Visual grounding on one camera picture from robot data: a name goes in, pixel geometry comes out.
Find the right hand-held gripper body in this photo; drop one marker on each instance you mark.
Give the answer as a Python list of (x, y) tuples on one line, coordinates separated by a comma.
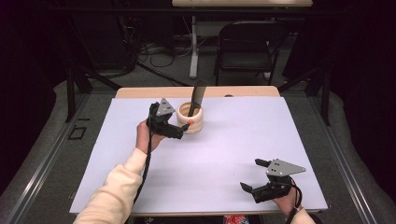
[(281, 174)]

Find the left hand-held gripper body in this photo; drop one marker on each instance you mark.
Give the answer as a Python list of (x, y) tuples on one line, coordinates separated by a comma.
[(163, 123)]

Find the cream ribbed cup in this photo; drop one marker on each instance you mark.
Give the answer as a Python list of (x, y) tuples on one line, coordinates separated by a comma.
[(194, 124)]

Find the black spatula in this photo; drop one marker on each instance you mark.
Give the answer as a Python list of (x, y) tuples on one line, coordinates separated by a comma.
[(197, 93)]

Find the person's left hand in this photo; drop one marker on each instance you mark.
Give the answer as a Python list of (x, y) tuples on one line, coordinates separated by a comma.
[(143, 137)]

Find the person's right hand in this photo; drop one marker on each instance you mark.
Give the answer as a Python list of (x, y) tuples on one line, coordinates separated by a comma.
[(285, 202)]

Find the red patterned cloth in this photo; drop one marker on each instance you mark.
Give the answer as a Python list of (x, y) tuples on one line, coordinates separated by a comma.
[(235, 219)]

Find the white table mat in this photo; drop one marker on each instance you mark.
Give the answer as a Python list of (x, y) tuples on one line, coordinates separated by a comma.
[(224, 149)]

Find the wooden table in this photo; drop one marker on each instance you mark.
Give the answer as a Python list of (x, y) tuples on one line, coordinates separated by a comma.
[(218, 91)]

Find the black metal stand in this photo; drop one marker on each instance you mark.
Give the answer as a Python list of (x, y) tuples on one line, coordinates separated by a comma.
[(71, 93), (325, 96)]

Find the black folding chair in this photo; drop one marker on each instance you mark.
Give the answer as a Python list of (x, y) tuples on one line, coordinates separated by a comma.
[(246, 59)]

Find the white desk with metal leg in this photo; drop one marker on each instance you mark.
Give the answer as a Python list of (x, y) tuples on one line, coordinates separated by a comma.
[(243, 3)]

